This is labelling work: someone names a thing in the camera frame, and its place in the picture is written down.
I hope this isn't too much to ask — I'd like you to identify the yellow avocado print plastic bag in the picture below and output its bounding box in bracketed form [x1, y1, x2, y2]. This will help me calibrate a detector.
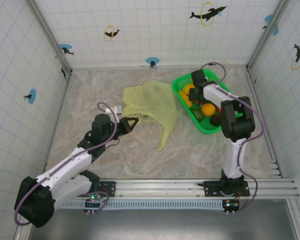
[121, 79, 179, 152]

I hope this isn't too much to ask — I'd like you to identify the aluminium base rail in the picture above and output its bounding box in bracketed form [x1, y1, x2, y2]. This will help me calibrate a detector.
[64, 178, 300, 200]

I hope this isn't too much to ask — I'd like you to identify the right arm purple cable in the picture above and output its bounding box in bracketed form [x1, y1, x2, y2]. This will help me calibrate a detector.
[201, 61, 265, 213]

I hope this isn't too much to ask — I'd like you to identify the white slotted cable duct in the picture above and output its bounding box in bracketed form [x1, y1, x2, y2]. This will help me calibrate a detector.
[57, 199, 227, 210]

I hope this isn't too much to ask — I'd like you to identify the aluminium side rail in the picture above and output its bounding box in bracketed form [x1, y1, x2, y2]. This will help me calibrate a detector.
[246, 69, 284, 179]
[41, 71, 74, 180]

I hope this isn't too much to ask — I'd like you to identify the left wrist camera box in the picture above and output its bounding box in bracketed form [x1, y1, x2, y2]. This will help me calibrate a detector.
[113, 104, 123, 122]

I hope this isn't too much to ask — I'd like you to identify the aluminium frame post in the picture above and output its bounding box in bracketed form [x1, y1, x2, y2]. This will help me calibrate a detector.
[26, 0, 74, 77]
[245, 0, 291, 72]

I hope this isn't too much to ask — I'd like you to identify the large dolphin ring wall sticker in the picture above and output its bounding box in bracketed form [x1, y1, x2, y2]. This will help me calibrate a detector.
[189, 1, 228, 27]

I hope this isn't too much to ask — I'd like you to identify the blue penguin wall sticker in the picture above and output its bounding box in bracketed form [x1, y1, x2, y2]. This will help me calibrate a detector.
[145, 56, 161, 68]

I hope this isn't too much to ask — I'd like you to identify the green plastic basket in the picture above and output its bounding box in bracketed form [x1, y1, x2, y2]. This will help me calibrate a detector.
[171, 68, 244, 135]

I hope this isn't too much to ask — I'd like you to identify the fake orange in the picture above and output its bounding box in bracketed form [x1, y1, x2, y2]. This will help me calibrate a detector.
[200, 102, 216, 118]

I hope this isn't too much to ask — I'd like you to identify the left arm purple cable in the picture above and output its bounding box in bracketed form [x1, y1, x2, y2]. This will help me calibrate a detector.
[14, 101, 121, 227]

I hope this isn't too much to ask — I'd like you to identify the yellow fake banana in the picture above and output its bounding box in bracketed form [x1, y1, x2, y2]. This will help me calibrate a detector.
[177, 90, 194, 108]

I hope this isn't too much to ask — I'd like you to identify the upright dolphin ring sticker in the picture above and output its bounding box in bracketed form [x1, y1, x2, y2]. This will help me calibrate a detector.
[290, 43, 300, 71]

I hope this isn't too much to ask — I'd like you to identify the blue corner wall sticker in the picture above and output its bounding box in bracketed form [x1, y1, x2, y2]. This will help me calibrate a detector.
[261, 13, 280, 36]

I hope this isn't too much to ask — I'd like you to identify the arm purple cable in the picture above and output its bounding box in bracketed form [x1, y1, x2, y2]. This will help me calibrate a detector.
[14, 101, 121, 227]
[201, 61, 265, 213]

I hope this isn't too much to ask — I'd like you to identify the blue seal wall sticker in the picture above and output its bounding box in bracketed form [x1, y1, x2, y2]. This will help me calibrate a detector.
[23, 88, 37, 105]

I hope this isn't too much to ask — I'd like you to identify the small dolphin ring wall sticker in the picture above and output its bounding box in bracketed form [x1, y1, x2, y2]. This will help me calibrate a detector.
[103, 24, 122, 42]

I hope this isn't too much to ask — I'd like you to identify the blue shark wall sticker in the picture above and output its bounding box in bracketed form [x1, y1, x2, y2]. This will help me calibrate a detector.
[58, 43, 75, 56]

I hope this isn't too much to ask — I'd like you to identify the green fake avocado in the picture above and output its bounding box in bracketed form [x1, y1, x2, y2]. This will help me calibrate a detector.
[191, 108, 205, 121]

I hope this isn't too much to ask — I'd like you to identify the dark brown fake fruit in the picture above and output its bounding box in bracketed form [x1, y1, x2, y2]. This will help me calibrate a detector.
[209, 114, 223, 127]

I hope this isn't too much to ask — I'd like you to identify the low ring wall sticker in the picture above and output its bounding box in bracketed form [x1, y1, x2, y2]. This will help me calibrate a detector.
[207, 61, 231, 67]

